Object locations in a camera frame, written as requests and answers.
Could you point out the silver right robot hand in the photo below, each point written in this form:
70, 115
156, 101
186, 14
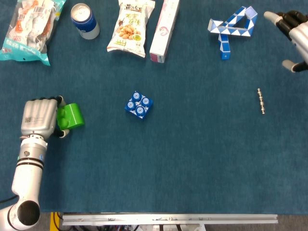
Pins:
300, 36

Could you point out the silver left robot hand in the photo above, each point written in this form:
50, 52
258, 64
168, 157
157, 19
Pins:
38, 118

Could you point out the green toy brick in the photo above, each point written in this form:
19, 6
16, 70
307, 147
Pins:
73, 115

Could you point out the blue toy brick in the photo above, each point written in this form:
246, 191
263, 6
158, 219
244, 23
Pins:
139, 106

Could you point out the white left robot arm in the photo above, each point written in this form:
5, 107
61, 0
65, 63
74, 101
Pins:
27, 178

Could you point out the blue white snake puzzle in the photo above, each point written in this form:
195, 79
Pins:
225, 44

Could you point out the metal bead rod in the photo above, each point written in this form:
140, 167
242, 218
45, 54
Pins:
261, 102

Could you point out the teal snack bag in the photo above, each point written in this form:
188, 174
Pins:
26, 31

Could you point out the blue soda can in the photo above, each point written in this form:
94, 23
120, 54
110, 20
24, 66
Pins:
86, 24

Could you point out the white nut snack bag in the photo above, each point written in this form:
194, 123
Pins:
128, 29

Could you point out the white pink toothpaste box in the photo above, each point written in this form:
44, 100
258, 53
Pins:
163, 31

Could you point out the blue felt table cloth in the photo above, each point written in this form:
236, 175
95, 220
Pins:
168, 163

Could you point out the yellow frame part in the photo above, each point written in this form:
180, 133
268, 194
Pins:
52, 221

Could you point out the aluminium profile rail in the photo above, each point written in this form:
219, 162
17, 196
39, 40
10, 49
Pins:
168, 219

